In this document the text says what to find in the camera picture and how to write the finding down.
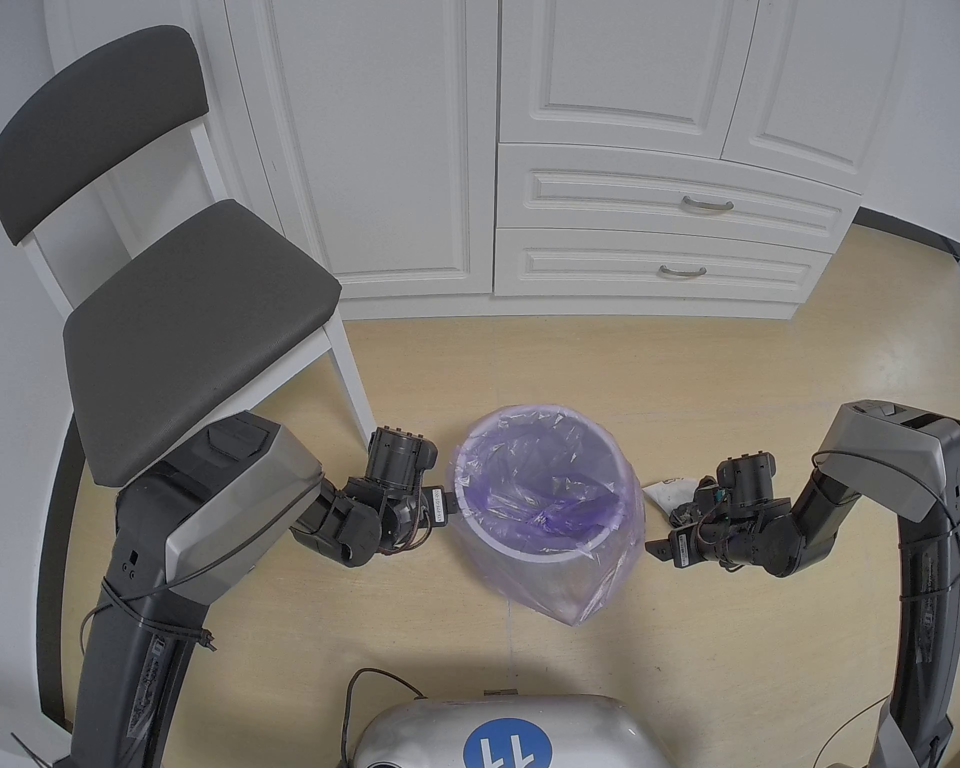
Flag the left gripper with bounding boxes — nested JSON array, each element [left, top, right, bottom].
[[399, 484, 452, 542]]

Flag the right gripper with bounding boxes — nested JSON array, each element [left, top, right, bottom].
[[646, 522, 735, 570]]

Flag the white printed wrapper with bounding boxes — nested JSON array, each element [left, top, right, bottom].
[[643, 478, 702, 519]]

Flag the purple plastic bag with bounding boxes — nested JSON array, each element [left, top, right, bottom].
[[448, 403, 648, 627]]

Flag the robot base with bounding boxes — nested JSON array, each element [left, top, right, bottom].
[[352, 693, 676, 768]]

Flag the white trash bin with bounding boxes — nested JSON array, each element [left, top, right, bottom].
[[453, 406, 631, 601]]

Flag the white chair dark grey cushions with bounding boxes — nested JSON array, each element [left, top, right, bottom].
[[0, 26, 387, 489]]

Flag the white wardrobe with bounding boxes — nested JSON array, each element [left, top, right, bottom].
[[45, 0, 909, 324]]

